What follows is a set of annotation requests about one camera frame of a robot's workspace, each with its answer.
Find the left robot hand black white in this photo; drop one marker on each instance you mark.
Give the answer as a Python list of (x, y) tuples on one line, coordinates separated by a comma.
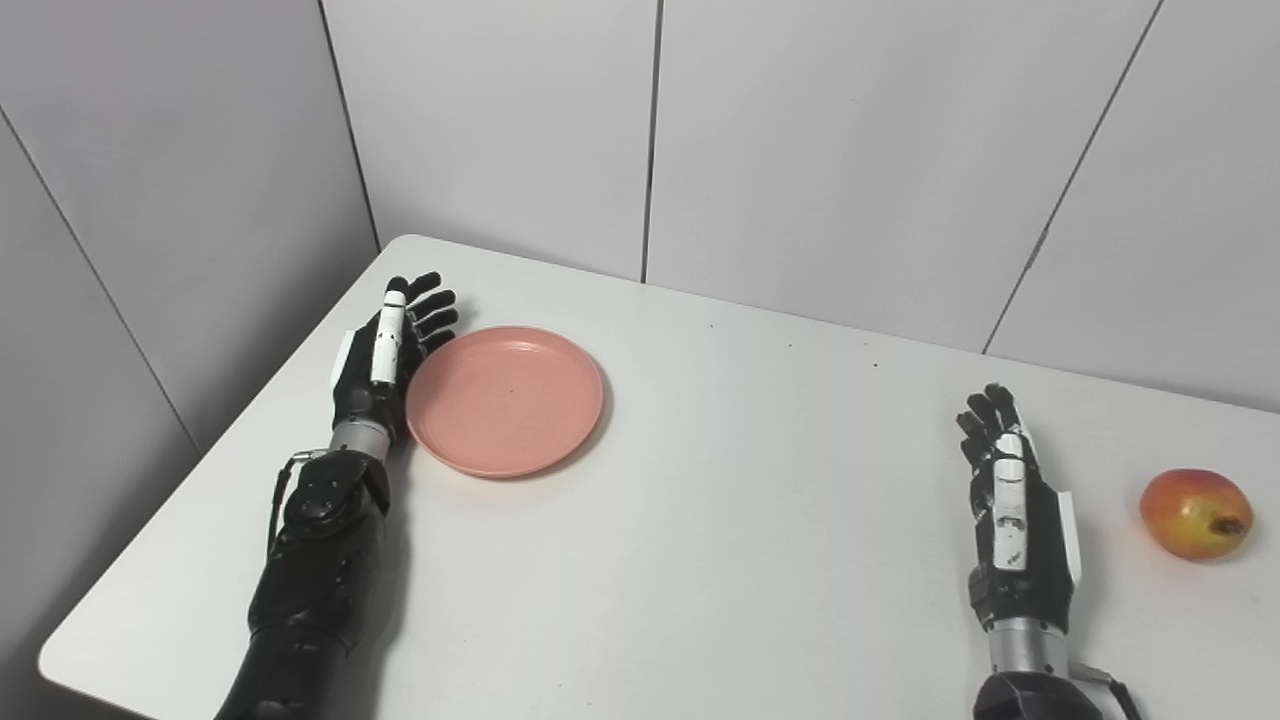
[(360, 385)]

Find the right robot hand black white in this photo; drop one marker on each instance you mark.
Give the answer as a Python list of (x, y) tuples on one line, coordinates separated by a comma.
[(1040, 560)]

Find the pink round plate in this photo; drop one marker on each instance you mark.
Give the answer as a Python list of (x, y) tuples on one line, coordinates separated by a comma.
[(505, 400)]

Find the red yellow apple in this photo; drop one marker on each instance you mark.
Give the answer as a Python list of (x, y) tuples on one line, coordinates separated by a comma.
[(1190, 512)]

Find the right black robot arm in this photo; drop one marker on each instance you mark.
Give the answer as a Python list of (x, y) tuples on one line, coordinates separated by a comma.
[(1030, 680)]

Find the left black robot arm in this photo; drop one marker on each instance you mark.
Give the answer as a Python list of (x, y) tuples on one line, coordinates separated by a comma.
[(315, 580)]

